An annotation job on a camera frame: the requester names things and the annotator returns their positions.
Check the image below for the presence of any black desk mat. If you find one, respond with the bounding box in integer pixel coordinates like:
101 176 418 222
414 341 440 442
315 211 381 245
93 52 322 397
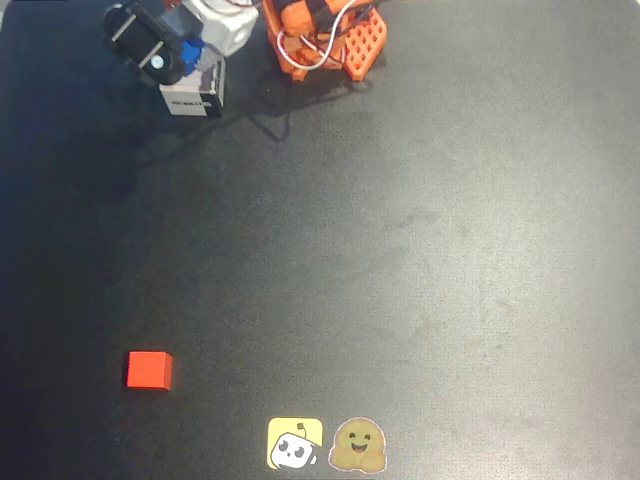
0 0 640 480

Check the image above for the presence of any yellow robot face sticker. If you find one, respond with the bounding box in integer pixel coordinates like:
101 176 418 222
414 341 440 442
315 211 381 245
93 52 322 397
266 416 325 471

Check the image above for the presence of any white cable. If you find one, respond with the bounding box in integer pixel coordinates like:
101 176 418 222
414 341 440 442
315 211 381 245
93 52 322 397
276 0 362 70

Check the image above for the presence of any red cube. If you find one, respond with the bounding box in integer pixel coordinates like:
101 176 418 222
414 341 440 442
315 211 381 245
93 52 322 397
125 350 174 391

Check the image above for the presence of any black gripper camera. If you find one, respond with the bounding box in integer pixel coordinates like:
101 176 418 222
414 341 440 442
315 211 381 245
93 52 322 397
101 1 188 88

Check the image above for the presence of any blue cube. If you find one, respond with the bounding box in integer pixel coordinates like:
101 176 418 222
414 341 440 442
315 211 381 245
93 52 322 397
178 38 207 77

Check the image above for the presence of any hugging face emoji sticker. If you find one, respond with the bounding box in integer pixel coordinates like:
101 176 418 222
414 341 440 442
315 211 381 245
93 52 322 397
327 416 389 473

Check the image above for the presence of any white cardboard box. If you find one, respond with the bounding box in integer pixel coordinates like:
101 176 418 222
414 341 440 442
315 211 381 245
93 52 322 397
158 53 227 119

